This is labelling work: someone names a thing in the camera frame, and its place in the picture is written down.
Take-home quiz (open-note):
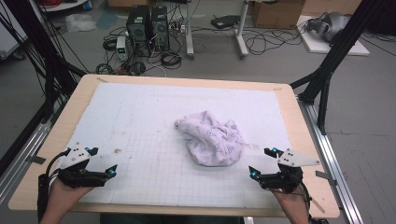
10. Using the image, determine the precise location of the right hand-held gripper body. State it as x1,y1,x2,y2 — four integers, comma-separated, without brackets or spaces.
257,148,321,192

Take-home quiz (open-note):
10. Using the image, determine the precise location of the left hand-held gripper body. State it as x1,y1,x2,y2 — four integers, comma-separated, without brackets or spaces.
57,142,109,189

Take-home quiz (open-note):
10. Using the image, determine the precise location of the lilac printed towel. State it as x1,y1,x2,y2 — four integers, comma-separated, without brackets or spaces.
174,110,247,167

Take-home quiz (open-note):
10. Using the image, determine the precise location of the person's left hand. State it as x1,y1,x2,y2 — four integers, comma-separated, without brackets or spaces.
49,178,94,208

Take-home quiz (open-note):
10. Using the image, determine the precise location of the person's right hand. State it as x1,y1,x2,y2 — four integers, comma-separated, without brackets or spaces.
270,186,310,216

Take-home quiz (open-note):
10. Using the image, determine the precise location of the grey tape piece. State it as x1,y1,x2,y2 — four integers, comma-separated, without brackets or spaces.
315,170,337,187
26,154,47,165

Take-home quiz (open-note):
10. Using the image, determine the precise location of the thin wooden stick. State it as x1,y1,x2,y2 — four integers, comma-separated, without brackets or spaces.
304,190,327,215

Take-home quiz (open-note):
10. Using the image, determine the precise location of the white grid mat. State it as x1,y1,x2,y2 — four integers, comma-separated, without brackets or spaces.
62,81,297,210

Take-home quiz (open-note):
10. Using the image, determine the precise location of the person's dark clothing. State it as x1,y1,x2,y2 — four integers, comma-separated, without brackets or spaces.
99,213,244,224

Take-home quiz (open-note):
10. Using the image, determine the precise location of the small white power supply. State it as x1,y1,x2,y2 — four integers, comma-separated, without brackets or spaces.
116,35,129,62

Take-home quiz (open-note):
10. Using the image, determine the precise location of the white floor board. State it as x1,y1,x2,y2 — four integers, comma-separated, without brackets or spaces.
296,15,371,57

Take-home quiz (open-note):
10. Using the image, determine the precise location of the white desk leg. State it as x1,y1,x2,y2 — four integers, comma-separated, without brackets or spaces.
185,0,195,60
234,0,250,59

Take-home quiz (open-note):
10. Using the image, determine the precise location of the large black computer tower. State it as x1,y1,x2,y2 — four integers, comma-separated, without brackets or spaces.
125,5,152,58

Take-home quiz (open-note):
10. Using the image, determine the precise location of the clear plastic bag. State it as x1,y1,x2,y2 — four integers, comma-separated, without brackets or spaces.
64,13,98,34

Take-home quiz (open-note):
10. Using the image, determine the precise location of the teal floor sheet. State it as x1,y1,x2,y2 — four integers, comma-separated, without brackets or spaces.
96,10,120,31

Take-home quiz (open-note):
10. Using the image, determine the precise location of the brown cardboard box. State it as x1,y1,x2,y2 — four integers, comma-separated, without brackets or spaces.
251,0,306,30

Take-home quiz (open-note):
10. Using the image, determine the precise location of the flat black device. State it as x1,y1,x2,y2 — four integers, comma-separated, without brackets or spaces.
210,14,241,30

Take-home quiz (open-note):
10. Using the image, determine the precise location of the grey headset device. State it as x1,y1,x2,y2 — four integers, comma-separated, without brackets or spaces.
306,11,351,43

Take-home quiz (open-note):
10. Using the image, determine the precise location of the white cabinet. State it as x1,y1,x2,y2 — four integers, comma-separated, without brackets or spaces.
0,6,29,61

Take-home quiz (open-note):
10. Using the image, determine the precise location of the slim black computer tower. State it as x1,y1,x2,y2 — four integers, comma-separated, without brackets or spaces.
150,6,171,52

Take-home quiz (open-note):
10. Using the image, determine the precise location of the aluminium rail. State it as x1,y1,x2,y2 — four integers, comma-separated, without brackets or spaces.
0,120,52,203
298,99,364,224

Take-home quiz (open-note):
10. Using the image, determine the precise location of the black frame strut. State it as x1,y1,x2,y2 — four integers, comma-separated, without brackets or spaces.
3,0,89,123
289,0,386,135

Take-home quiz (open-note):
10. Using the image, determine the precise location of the black floor cable tangle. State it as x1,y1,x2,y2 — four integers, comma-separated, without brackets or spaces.
242,27,304,57

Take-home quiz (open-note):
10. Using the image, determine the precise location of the black cable coil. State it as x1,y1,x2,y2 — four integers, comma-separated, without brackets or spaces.
161,50,183,70

